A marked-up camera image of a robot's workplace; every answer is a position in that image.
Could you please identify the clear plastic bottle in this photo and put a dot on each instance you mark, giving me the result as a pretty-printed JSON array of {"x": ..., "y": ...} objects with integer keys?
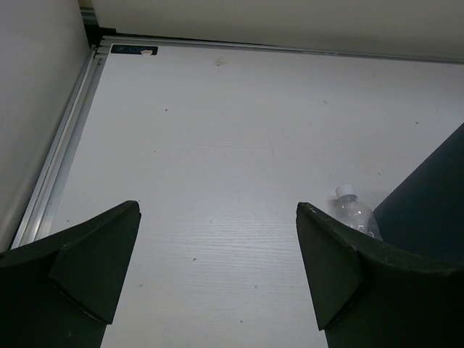
[{"x": 349, "y": 210}]

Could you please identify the left dark corner sticker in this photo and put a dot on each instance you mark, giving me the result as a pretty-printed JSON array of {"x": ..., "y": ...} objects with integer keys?
[{"x": 134, "y": 49}]

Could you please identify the left aluminium rail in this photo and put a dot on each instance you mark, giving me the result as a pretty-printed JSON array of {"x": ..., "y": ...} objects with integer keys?
[{"x": 42, "y": 207}]

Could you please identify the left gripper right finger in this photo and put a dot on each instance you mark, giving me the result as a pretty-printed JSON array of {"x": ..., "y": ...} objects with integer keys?
[{"x": 367, "y": 293}]

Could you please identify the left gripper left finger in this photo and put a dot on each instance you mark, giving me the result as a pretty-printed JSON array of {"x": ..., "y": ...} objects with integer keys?
[{"x": 63, "y": 290}]

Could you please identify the dark grey plastic bin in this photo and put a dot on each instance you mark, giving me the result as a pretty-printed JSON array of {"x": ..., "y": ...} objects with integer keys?
[{"x": 424, "y": 214}]

